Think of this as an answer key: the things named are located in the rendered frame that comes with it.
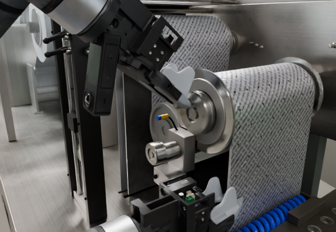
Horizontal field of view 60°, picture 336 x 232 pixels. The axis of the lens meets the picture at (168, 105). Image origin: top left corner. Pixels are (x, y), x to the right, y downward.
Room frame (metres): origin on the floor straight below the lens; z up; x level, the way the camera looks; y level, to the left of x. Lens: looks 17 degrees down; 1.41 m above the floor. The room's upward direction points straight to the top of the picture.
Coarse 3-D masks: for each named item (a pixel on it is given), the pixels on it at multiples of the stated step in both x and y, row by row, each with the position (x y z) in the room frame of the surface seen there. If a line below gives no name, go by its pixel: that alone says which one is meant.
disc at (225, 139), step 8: (200, 72) 0.48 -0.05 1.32; (208, 72) 0.47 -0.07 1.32; (208, 80) 0.47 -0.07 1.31; (216, 80) 0.45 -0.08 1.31; (216, 88) 0.45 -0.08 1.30; (224, 88) 0.44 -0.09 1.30; (224, 96) 0.44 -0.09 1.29; (224, 104) 0.43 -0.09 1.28; (232, 104) 0.42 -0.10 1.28; (232, 112) 0.42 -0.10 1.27; (232, 120) 0.42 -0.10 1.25; (184, 128) 0.51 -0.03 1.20; (224, 128) 0.43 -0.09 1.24; (232, 128) 0.42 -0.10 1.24; (224, 136) 0.43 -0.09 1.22; (200, 144) 0.48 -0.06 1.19; (208, 144) 0.46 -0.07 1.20; (216, 144) 0.44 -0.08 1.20; (224, 144) 0.43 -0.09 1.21; (208, 152) 0.46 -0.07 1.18; (216, 152) 0.45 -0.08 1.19
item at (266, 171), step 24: (240, 144) 0.45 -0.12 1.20; (264, 144) 0.48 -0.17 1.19; (288, 144) 0.53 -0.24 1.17; (240, 168) 0.45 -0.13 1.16; (264, 168) 0.49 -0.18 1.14; (288, 168) 0.53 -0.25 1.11; (240, 192) 0.45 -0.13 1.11; (264, 192) 0.49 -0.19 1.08; (288, 192) 0.54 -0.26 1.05; (240, 216) 0.45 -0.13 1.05
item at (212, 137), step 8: (200, 80) 0.48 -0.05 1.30; (192, 88) 0.49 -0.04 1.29; (200, 88) 0.48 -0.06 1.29; (208, 88) 0.46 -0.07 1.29; (216, 96) 0.45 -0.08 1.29; (216, 104) 0.45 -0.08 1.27; (216, 112) 0.44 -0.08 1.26; (224, 112) 0.43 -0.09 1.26; (216, 120) 0.44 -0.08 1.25; (224, 120) 0.43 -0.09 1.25; (216, 128) 0.44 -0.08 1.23; (200, 136) 0.47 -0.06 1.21; (208, 136) 0.46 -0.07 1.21; (216, 136) 0.44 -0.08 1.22
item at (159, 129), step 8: (160, 104) 0.59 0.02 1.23; (168, 104) 0.57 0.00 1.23; (152, 112) 0.61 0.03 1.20; (160, 112) 0.60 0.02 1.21; (168, 112) 0.57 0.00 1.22; (176, 112) 0.55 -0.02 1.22; (152, 120) 0.62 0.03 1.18; (160, 120) 0.59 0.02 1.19; (168, 120) 0.57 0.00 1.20; (176, 120) 0.54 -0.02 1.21; (152, 128) 0.62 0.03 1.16; (160, 128) 0.59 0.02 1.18; (168, 128) 0.57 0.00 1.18; (152, 136) 0.61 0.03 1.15; (160, 136) 0.60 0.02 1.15
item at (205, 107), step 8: (192, 96) 0.47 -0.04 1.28; (200, 96) 0.45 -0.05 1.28; (208, 96) 0.46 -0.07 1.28; (192, 104) 0.47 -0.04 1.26; (200, 104) 0.45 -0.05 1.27; (208, 104) 0.45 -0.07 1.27; (184, 112) 0.48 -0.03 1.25; (192, 112) 0.47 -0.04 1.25; (200, 112) 0.45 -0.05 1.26; (208, 112) 0.44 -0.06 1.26; (184, 120) 0.48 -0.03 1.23; (192, 120) 0.47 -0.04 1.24; (200, 120) 0.45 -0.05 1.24; (208, 120) 0.44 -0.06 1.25; (192, 128) 0.46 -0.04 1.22; (200, 128) 0.45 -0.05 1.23; (208, 128) 0.45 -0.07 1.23
